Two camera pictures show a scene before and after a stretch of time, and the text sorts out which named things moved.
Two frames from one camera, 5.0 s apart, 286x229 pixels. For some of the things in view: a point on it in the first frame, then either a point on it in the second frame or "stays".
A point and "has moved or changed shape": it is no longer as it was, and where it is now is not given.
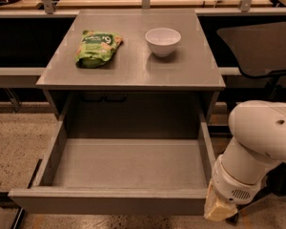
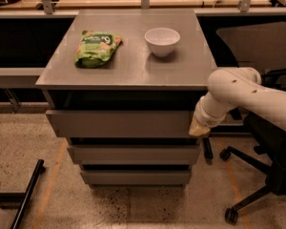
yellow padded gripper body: [229, 185] to [202, 115]
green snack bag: [95, 49] stays
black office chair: [263, 51] stays
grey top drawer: [122, 164] has moved or changed shape
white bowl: [163, 40] stays
